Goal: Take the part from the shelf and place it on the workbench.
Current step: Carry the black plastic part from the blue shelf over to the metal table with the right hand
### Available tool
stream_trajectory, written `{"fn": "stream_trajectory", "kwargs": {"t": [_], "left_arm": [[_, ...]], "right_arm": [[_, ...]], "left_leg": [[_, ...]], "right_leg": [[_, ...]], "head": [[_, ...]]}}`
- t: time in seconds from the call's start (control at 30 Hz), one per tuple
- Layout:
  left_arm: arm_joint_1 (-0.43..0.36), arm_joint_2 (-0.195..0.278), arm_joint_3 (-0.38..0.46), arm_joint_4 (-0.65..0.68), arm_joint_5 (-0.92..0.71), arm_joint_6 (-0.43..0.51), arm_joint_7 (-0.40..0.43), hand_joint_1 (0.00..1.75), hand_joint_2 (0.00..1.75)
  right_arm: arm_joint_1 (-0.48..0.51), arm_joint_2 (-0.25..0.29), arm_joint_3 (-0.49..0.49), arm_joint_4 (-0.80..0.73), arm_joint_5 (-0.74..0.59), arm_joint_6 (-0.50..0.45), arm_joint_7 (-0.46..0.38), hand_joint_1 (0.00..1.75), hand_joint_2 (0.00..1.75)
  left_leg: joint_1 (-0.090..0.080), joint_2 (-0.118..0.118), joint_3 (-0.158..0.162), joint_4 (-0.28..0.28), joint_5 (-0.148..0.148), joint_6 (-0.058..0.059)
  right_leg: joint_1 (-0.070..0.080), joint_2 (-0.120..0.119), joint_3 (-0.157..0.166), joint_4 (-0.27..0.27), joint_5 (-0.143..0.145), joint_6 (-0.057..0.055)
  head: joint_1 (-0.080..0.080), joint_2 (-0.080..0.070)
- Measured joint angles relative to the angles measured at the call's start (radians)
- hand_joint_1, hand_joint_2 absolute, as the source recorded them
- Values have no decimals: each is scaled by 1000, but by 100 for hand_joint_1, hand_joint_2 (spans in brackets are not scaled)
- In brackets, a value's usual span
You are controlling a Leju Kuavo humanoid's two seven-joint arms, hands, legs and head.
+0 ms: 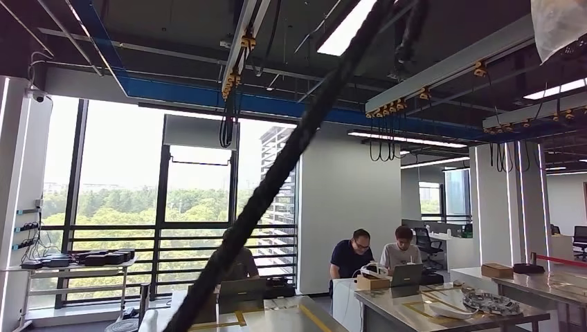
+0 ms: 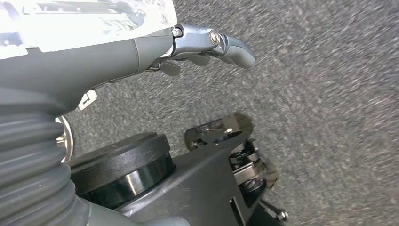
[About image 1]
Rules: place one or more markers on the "stainless steel workbench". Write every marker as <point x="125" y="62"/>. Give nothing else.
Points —
<point x="284" y="321"/>
<point x="541" y="286"/>
<point x="390" y="311"/>

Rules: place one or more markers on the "grey roller blind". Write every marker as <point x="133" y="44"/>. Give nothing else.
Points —
<point x="199" y="133"/>

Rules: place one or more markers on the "person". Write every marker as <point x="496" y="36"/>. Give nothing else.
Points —
<point x="351" y="259"/>
<point x="401" y="254"/>
<point x="247" y="266"/>

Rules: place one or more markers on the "thin strip light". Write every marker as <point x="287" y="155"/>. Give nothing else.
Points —
<point x="435" y="162"/>
<point x="406" y="139"/>

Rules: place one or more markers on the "black bag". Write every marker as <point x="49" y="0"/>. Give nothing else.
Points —
<point x="280" y="288"/>

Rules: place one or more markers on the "white VR headset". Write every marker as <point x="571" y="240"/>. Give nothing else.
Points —
<point x="374" y="269"/>

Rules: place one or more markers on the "blue overhead crane beam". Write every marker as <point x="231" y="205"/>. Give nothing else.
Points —
<point x="183" y="94"/>

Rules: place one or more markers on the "open grey laptop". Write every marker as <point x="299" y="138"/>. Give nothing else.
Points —
<point x="240" y="293"/>
<point x="407" y="275"/>

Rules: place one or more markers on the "small cardboard box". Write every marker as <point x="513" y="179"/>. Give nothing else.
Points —
<point x="372" y="282"/>

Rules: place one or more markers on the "long ceiling light panel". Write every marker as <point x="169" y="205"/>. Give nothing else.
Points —
<point x="346" y="27"/>
<point x="555" y="89"/>

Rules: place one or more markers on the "black mesh office chair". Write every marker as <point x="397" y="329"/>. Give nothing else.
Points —
<point x="426" y="245"/>
<point x="580" y="240"/>

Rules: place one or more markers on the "white counter desk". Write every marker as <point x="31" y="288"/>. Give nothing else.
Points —
<point x="454" y="252"/>

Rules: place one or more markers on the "green desk object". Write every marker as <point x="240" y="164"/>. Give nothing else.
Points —
<point x="467" y="230"/>

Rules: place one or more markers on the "black equipment case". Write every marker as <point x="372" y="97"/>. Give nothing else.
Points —
<point x="105" y="259"/>

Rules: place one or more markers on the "white plastic sheet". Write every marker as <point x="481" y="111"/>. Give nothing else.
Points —
<point x="454" y="311"/>

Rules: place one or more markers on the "flat cardboard box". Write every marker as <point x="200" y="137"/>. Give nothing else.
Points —
<point x="496" y="270"/>

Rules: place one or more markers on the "white round base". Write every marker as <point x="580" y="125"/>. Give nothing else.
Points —
<point x="121" y="326"/>

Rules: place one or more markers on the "white metal side table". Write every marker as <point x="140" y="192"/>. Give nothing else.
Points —
<point x="78" y="270"/>

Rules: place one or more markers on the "black zip carrying case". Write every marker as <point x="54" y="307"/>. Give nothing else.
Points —
<point x="528" y="268"/>

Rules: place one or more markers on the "black battery charger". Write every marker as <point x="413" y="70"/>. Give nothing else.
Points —
<point x="31" y="265"/>
<point x="55" y="262"/>

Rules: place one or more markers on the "long red barrier belt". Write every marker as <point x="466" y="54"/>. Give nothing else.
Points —
<point x="562" y="261"/>

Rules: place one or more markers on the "translucent white plastic bag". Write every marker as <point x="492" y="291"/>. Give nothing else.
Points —
<point x="559" y="27"/>

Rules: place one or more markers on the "white overhead gantry rail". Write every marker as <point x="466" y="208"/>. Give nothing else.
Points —
<point x="532" y="112"/>
<point x="238" y="46"/>
<point x="449" y="64"/>

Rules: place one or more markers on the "short black post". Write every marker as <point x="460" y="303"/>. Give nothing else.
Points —
<point x="144" y="300"/>

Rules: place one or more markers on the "white security camera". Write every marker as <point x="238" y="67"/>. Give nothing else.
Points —
<point x="39" y="96"/>

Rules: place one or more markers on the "wall power strip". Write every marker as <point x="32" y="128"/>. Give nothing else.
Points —
<point x="26" y="227"/>
<point x="24" y="244"/>
<point x="27" y="211"/>

